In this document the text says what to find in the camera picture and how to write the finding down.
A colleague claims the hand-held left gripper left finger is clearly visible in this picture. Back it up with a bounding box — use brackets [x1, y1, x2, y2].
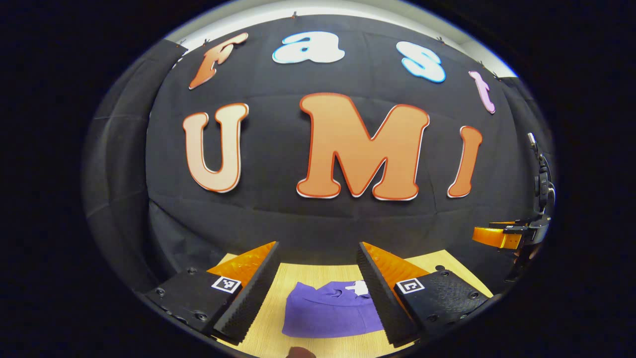
[144, 241, 280, 346]

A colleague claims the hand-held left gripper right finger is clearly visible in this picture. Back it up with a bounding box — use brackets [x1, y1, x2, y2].
[357, 242, 495, 349]

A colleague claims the purple knit cardigan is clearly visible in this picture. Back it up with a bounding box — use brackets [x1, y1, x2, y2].
[282, 280, 386, 340]

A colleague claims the black backdrop cloth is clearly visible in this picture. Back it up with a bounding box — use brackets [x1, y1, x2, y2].
[82, 14, 555, 294]

